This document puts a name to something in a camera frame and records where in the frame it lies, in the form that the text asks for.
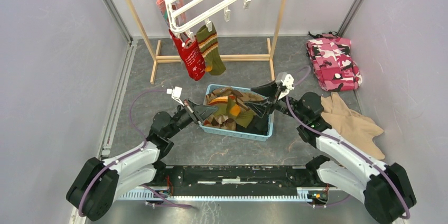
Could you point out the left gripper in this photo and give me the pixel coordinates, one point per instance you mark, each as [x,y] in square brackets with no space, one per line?
[198,112]

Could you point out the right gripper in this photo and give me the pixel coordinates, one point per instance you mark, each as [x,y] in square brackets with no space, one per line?
[270,90]

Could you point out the green striped sock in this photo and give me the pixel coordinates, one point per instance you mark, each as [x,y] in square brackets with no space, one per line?
[231,111]
[208,45]

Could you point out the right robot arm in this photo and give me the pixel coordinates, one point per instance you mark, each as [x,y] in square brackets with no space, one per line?
[384,189]

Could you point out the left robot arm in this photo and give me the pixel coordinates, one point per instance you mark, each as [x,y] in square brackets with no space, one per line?
[100,183]

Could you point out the black garment in basket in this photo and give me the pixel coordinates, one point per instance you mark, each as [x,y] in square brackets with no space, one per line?
[258,125]

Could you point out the light blue plastic basket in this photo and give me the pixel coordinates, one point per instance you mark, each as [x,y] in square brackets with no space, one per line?
[231,133]

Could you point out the red snowflake sock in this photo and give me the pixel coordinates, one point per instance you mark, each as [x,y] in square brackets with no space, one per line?
[193,59]

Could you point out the pink camouflage bag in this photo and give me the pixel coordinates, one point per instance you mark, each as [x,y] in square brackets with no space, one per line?
[333,66]

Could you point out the beige cloth on floor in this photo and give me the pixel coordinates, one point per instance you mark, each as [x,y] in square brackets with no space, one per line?
[356,128]

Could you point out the pink patterned sock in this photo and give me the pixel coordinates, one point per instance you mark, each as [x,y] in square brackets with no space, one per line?
[176,5]

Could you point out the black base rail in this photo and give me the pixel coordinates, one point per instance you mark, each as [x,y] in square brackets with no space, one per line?
[236,180]

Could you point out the wooden rack frame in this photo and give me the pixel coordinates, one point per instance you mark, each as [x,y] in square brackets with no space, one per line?
[196,39]

